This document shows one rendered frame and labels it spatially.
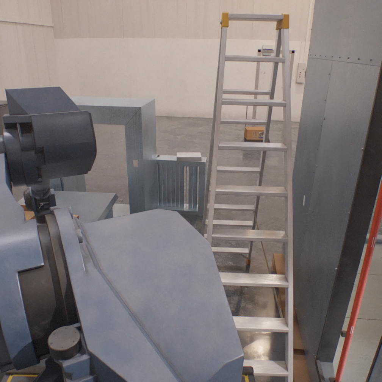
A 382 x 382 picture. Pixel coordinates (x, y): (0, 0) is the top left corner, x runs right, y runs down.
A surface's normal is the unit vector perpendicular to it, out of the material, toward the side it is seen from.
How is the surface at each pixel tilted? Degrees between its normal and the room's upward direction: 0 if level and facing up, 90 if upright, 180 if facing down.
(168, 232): 0
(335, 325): 90
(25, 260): 33
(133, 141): 90
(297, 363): 0
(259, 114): 90
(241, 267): 0
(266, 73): 90
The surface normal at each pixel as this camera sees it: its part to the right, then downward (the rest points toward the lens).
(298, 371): 0.01, -0.92
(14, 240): 0.12, -0.81
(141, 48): -0.12, 0.39
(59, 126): 0.41, -0.11
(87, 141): 0.46, 0.29
